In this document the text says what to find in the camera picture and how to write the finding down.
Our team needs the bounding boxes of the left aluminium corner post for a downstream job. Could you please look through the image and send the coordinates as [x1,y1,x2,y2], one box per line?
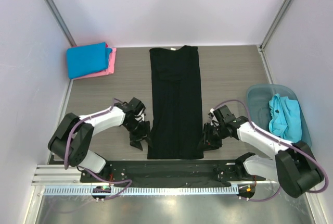
[44,0,76,47]

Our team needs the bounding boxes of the black t shirt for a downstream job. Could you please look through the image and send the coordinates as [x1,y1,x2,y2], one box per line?
[147,45,203,159]

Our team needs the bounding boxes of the translucent blue plastic bin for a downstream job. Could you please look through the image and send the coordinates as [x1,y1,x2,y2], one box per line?
[246,84,312,146]

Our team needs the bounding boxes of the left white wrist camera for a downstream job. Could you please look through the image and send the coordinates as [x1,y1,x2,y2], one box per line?
[135,111,146,122]

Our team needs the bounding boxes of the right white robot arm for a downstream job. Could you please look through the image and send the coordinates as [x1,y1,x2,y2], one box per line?
[198,104,328,198]

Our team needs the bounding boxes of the aluminium corner post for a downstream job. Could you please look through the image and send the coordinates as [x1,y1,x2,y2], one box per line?
[44,0,76,47]
[260,0,293,49]

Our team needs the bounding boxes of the folded pink t shirt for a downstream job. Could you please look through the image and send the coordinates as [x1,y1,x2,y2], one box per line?
[76,48,117,80]

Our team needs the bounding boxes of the crumpled light blue t shirt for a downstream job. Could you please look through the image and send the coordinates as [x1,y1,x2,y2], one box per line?
[268,93,302,143]

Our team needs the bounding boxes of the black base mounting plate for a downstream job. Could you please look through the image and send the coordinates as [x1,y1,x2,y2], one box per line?
[97,160,265,188]

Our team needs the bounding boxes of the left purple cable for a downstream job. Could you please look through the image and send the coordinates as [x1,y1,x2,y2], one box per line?
[63,97,133,200]

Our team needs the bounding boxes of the folded blue t shirt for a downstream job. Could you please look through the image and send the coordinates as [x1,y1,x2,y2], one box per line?
[66,42,112,79]

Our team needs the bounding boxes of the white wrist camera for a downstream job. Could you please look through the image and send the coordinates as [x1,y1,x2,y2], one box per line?
[135,111,146,122]
[208,108,219,126]

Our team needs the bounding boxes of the right aluminium corner post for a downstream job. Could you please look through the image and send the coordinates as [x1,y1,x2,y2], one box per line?
[260,0,293,49]

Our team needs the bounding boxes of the aluminium frame rail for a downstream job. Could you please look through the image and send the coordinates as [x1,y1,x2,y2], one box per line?
[33,165,275,183]

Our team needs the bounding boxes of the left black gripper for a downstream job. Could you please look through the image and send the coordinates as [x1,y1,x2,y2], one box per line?
[123,119,153,150]

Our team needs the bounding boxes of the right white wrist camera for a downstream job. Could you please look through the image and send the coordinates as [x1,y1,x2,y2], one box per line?
[208,108,219,126]

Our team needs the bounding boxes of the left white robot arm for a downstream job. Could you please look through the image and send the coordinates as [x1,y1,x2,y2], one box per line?
[48,97,152,182]

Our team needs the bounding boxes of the white slotted cable duct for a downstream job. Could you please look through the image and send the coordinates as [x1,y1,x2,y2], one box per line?
[43,184,239,196]

